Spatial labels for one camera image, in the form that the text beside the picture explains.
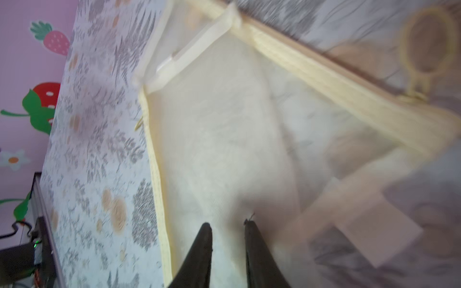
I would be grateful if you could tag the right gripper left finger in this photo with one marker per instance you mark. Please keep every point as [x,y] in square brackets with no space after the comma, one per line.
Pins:
[195,271]

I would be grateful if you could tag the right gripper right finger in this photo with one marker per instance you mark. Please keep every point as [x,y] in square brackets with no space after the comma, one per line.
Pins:
[261,268]

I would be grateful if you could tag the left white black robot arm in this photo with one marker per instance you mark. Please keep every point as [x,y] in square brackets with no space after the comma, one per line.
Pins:
[19,266]

